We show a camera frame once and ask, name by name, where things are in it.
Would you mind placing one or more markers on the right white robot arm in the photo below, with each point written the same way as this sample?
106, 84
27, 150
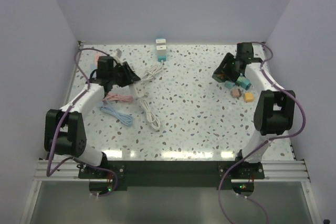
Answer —
275, 107

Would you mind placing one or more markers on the pink brown plug adapter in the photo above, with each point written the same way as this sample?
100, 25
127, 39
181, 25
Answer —
236, 93

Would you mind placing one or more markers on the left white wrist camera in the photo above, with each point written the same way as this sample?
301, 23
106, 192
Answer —
117, 55

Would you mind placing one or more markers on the light blue power strip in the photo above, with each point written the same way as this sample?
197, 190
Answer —
125, 119

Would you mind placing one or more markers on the pink power strip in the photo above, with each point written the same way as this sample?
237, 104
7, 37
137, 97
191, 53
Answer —
113, 97

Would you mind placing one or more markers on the teal power strip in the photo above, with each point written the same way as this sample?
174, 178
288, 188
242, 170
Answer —
162, 58

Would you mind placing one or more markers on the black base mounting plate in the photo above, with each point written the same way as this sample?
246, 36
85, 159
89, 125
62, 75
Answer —
121, 175

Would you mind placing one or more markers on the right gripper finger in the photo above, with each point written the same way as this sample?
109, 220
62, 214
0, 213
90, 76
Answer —
231, 72
229, 58

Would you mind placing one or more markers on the green picture charger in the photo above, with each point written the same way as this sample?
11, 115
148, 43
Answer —
221, 78

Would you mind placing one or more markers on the mint green plug adapter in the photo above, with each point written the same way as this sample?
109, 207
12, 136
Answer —
240, 81

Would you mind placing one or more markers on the teal plug adapter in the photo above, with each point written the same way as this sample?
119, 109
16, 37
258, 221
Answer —
246, 84

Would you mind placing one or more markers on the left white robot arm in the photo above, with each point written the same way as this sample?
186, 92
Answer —
65, 132

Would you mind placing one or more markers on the yellow plug adapter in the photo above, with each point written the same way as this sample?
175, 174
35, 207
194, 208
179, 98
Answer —
248, 97

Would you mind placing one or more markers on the white power strip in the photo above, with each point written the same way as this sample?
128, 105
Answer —
142, 94

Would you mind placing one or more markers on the teal usb charger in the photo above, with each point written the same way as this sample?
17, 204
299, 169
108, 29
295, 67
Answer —
229, 84

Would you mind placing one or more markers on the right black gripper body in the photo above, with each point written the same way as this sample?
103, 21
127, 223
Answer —
237, 59

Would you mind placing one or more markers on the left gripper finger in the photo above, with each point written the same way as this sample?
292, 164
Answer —
130, 75
122, 81

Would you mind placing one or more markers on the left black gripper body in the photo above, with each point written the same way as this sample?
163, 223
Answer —
117, 73

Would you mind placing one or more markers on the white charger front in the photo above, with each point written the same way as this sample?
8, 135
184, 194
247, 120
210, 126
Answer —
161, 50

